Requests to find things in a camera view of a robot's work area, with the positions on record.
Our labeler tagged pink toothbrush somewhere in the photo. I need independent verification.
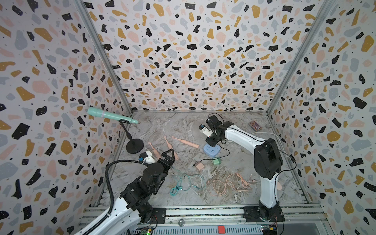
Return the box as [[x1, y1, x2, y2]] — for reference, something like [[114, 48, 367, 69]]
[[164, 135, 179, 160], [148, 142, 161, 159], [172, 136, 199, 148]]

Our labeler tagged black charging cable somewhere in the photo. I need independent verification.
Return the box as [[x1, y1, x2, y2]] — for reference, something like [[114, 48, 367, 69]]
[[192, 143, 230, 167]]

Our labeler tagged green plug adapter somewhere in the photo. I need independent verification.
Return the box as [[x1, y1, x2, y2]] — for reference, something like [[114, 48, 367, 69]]
[[213, 158, 221, 165]]

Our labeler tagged pink plug adapter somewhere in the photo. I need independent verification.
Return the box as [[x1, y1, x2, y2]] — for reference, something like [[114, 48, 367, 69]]
[[195, 162, 205, 171]]

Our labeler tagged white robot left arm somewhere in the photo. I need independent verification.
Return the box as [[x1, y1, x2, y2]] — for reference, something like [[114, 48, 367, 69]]
[[77, 149, 175, 235]]

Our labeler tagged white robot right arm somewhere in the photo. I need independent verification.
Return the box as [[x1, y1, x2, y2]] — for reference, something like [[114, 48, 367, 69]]
[[206, 115, 283, 221]]

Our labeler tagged light blue power strip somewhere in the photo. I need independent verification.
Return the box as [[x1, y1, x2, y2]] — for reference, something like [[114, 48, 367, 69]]
[[203, 144, 221, 158]]

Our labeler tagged black microphone stand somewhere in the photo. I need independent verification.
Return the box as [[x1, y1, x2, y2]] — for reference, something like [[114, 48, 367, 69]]
[[118, 119, 144, 154]]

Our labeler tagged small colourful card box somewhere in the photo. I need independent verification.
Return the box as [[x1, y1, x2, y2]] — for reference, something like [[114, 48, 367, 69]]
[[249, 120, 262, 132]]

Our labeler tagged black corrugated conduit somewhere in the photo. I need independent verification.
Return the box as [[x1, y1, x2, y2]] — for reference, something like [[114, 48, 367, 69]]
[[78, 160, 150, 235]]

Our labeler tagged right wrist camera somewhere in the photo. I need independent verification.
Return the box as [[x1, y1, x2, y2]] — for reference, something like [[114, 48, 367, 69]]
[[199, 124, 212, 137]]

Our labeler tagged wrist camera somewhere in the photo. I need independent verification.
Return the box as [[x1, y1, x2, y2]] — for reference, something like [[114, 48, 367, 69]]
[[199, 124, 212, 137], [139, 151, 156, 164]]

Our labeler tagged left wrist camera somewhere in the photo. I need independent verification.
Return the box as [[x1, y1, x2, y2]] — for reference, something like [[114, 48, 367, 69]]
[[139, 151, 156, 164]]

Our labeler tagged teal coiled cable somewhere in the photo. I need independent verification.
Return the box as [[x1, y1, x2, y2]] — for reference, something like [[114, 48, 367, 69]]
[[169, 173, 206, 197]]

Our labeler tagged pink coiled cable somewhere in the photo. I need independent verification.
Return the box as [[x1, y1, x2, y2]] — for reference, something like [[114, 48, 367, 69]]
[[207, 172, 253, 195]]

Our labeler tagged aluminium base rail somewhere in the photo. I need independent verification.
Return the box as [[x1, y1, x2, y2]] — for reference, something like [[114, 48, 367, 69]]
[[78, 204, 333, 235]]

